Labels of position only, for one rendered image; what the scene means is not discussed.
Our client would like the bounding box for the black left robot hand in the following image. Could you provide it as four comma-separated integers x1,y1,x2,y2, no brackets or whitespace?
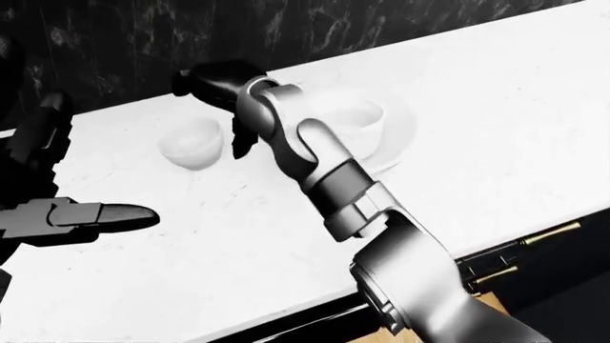
0,91,161,252

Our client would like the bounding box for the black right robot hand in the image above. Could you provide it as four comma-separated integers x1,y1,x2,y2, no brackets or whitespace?
171,60,271,160

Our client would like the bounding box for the small white bowl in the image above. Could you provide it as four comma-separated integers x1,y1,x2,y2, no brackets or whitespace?
157,116,227,172

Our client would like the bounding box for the medium white bowl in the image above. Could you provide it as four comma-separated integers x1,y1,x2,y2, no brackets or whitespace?
304,94,386,145

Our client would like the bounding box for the black cabinet front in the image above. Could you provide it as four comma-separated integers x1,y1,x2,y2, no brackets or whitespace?
188,206,610,343

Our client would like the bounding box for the brass cabinet handle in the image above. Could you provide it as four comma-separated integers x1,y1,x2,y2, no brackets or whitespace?
470,264,520,288
518,220,583,247

